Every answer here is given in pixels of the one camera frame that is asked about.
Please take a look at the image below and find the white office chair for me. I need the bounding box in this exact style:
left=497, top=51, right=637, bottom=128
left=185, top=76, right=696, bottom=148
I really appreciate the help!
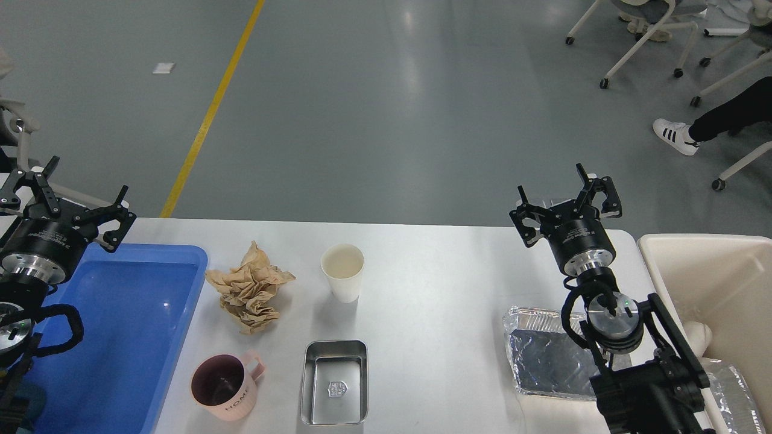
left=599, top=1, right=707, bottom=90

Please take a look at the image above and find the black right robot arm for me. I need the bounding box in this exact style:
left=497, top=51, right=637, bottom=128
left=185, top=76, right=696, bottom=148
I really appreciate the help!
left=509, top=164, right=712, bottom=433

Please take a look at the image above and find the white chair near sneaker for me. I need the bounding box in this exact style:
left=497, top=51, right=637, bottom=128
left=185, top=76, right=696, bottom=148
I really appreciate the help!
left=711, top=141, right=772, bottom=192

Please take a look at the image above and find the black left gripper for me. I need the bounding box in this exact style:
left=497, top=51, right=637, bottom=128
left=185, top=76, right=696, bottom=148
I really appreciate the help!
left=1, top=156, right=137, bottom=285

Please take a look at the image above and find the blue plastic tray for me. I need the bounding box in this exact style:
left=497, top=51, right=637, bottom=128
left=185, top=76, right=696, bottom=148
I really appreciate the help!
left=25, top=244, right=209, bottom=433

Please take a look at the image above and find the white chair left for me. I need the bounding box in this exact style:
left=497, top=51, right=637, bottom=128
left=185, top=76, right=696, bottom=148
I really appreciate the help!
left=1, top=98, right=111, bottom=209

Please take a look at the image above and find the pink mug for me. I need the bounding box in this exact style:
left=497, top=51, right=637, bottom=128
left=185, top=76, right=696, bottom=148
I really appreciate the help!
left=190, top=350, right=267, bottom=422

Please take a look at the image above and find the white chair right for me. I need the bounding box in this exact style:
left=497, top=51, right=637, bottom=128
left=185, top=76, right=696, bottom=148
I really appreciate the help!
left=691, top=6, right=772, bottom=108

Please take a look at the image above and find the floor socket plate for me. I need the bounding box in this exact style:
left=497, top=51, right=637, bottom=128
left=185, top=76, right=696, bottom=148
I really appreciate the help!
left=538, top=198, right=560, bottom=209

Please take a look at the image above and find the person leg with sneaker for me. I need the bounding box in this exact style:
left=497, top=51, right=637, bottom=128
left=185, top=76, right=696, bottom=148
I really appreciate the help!
left=653, top=76, right=771, bottom=156

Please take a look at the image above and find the steel rectangular container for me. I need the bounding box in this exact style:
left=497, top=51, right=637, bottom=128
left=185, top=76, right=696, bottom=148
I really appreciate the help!
left=299, top=339, right=369, bottom=428

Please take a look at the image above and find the crumpled brown paper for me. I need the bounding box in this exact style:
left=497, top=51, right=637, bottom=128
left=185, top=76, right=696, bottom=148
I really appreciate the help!
left=204, top=241, right=297, bottom=335

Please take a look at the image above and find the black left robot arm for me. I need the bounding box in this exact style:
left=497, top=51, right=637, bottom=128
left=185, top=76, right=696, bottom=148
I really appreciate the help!
left=1, top=156, right=137, bottom=433

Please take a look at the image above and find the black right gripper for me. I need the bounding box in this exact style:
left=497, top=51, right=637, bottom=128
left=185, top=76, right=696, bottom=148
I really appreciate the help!
left=509, top=164, right=623, bottom=277

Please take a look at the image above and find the aluminium foil tray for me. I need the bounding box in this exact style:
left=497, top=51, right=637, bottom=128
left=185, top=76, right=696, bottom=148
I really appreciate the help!
left=502, top=306, right=599, bottom=401

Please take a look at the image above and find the beige plastic bin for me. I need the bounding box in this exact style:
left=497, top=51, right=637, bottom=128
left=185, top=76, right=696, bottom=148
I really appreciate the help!
left=639, top=234, right=771, bottom=430

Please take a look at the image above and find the white paper cup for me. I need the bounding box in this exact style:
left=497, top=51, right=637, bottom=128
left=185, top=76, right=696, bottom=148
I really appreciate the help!
left=320, top=244, right=365, bottom=303

